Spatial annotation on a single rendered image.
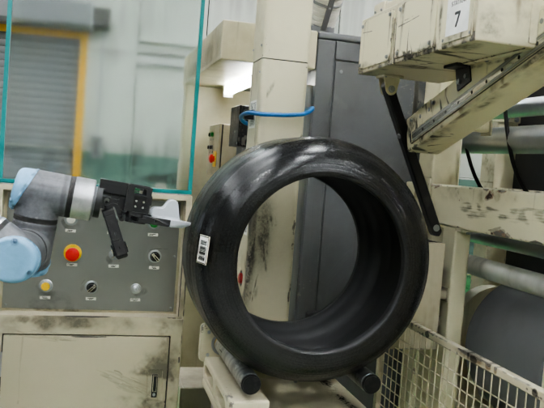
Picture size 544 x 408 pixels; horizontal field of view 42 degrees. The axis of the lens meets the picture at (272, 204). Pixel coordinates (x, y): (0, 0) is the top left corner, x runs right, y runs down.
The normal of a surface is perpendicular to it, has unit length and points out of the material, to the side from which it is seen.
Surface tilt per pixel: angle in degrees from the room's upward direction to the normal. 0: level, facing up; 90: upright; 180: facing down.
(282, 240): 90
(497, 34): 90
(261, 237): 90
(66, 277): 90
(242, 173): 59
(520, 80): 162
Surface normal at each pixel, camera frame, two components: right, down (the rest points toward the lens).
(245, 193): 0.11, -0.06
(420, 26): -0.97, -0.06
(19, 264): 0.22, 0.14
